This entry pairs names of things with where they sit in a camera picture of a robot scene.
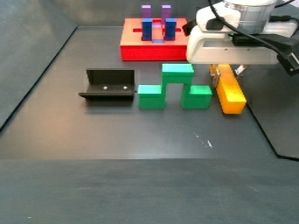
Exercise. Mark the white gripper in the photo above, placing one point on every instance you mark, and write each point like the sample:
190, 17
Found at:
241, 33

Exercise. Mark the yellow rectangular bar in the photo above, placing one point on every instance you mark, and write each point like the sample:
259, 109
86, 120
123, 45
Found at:
231, 98

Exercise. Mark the red base board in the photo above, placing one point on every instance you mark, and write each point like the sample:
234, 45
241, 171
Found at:
158, 49

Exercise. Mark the green arch block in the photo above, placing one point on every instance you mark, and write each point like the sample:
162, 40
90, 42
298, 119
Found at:
195, 95

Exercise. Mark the dark blue U-shaped block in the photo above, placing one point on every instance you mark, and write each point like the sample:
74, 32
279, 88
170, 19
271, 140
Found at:
170, 29

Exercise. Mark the purple U-shaped block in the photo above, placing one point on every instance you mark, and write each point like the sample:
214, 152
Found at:
166, 11

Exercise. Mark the black angle bracket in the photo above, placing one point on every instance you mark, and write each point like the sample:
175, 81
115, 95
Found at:
110, 85

